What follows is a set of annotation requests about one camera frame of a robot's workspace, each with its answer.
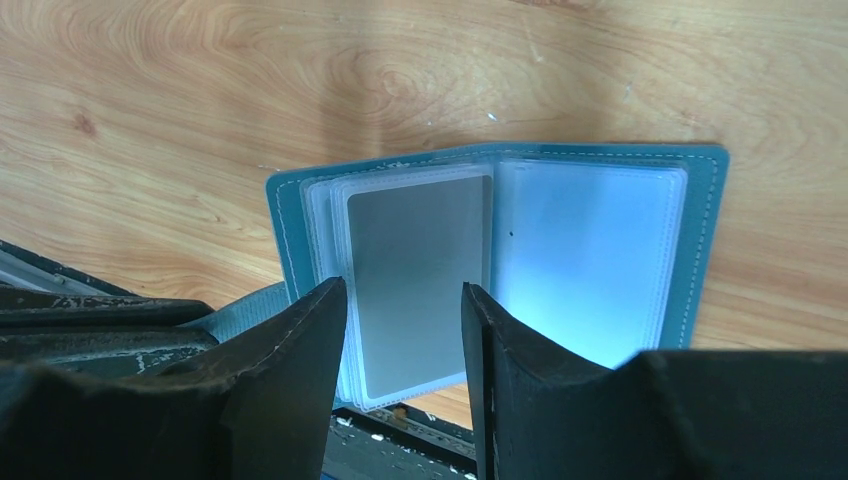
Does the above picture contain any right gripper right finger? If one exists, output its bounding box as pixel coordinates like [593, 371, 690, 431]
[461, 283, 847, 479]

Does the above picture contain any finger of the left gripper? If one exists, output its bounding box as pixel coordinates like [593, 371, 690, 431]
[1, 286, 214, 328]
[1, 327, 218, 378]

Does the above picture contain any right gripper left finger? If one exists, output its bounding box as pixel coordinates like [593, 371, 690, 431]
[1, 277, 347, 479]

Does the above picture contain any blue card holder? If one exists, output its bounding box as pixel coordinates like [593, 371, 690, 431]
[266, 142, 730, 411]

